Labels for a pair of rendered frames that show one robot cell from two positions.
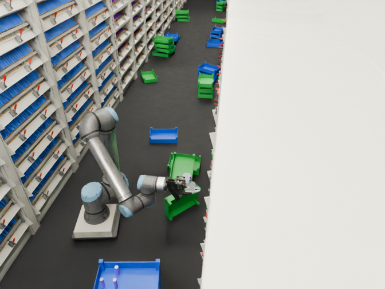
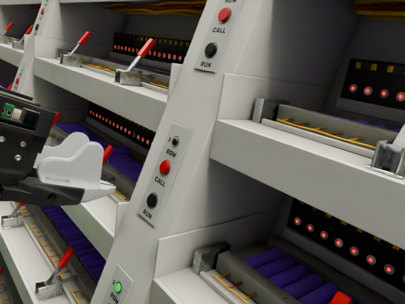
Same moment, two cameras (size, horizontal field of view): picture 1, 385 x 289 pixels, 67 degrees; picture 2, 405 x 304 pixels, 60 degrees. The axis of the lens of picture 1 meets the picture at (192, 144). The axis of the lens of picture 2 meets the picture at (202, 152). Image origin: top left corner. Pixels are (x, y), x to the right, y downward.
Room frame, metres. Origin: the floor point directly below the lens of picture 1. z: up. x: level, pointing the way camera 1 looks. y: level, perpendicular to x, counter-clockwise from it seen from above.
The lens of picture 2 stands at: (0.95, 0.18, 0.71)
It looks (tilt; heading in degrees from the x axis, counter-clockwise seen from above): 3 degrees down; 310
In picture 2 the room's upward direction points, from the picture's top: 22 degrees clockwise
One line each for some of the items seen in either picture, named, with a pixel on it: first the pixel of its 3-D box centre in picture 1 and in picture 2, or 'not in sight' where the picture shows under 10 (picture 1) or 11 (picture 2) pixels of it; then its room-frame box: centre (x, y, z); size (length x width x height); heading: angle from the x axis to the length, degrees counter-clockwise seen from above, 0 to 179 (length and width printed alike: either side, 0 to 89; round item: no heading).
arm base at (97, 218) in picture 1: (95, 210); not in sight; (1.44, 0.70, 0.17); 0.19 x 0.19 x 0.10
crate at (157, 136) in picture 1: (163, 135); not in sight; (2.64, 0.32, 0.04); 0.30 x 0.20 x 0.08; 95
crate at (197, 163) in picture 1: (184, 163); not in sight; (2.17, 0.07, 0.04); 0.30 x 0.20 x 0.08; 85
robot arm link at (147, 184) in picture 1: (148, 183); not in sight; (1.29, 0.26, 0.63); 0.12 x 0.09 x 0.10; 85
